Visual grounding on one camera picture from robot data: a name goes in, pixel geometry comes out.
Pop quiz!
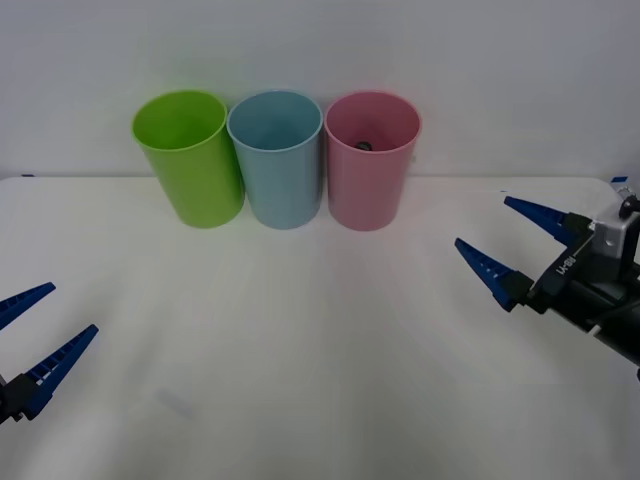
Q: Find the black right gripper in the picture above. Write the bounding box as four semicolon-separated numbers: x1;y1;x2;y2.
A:
453;195;640;335

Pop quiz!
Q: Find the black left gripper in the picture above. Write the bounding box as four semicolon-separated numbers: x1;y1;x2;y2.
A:
0;281;100;427

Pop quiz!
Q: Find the pink plastic bin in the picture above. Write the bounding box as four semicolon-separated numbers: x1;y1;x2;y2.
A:
323;90;422;232

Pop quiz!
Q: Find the green plastic bin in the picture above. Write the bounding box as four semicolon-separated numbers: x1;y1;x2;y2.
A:
131;89;246;230

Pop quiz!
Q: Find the pale blue plastic bin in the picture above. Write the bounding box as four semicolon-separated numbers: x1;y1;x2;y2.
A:
226;89;324;231

